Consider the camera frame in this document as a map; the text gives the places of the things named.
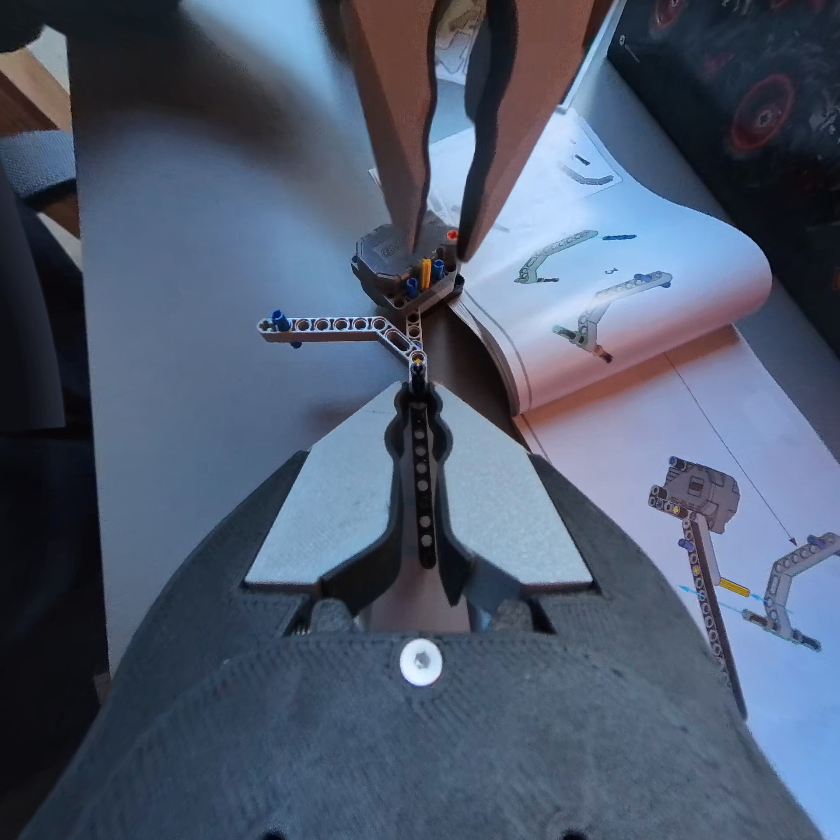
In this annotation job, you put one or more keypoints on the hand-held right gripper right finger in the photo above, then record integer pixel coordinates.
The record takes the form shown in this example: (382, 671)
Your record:
(518, 518)

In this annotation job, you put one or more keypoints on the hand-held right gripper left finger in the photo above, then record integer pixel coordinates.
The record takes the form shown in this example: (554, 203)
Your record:
(321, 518)

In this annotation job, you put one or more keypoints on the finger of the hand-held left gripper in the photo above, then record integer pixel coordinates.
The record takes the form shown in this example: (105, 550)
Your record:
(387, 98)
(531, 79)

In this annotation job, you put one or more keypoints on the long black lego beam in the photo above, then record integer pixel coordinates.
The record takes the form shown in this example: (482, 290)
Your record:
(425, 453)

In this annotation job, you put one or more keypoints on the grey angled lego beam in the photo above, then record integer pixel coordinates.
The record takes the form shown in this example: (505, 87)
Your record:
(312, 325)

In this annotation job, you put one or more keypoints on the yellow lego axle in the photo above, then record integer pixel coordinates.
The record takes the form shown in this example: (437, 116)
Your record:
(426, 271)

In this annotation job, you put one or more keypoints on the white printed paper sheet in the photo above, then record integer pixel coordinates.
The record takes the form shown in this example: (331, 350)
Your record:
(453, 49)

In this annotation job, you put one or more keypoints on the dark printed cardboard box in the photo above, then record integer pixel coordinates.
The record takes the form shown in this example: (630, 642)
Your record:
(741, 98)

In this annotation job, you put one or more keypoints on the open instruction booklet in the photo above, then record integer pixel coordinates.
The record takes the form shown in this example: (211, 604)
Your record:
(656, 262)

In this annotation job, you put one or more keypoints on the grey fabric chair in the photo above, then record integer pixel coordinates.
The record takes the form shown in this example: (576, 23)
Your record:
(29, 164)

